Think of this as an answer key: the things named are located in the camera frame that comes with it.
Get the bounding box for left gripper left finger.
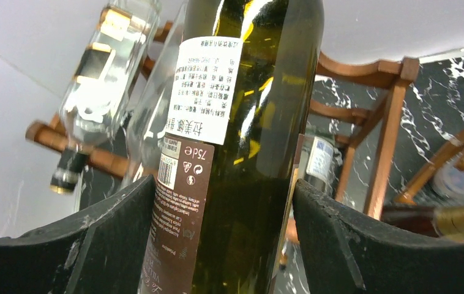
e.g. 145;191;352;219
0;176;155;293

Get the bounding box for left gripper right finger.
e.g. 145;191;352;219
293;180;464;293

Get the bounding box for green wine bottle brown label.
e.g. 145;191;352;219
141;1;324;293

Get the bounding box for dark red wine bottle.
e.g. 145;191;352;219
380;205;464;242

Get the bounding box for clear bottle white label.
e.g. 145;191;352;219
301;125;338;195

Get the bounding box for brown wooden wine rack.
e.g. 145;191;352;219
25;20;421;244

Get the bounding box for clear bottle gold label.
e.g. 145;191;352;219
50;1;160;194

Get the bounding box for blue lidded jar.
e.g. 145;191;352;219
430;157;464;198

